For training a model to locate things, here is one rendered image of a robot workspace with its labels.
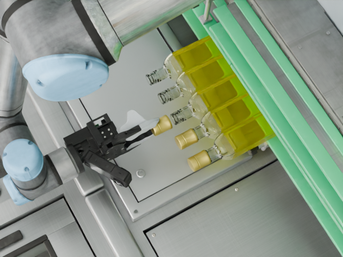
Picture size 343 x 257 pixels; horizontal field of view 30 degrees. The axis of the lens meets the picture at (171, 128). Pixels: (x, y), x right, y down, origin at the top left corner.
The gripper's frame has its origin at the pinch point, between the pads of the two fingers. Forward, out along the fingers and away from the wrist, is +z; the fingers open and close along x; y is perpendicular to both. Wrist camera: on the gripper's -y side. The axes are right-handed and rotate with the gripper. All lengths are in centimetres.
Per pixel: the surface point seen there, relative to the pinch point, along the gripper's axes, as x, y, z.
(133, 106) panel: 12.5, 12.2, 0.9
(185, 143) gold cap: -1.4, -7.1, 3.7
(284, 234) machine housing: 16.7, -33.7, 17.1
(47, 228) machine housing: 16.6, -4.2, -31.7
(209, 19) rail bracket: -5.2, 16.3, 23.8
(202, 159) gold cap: -1.3, -12.3, 5.1
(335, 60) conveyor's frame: -15.1, -10.7, 38.1
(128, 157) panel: 12.5, 0.8, -6.9
